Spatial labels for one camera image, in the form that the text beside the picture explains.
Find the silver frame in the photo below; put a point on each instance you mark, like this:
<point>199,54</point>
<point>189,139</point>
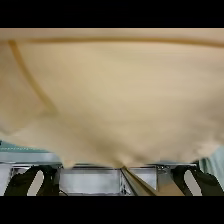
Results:
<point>93,180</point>

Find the beige T-shirt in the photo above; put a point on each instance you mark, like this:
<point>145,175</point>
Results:
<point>113,96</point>

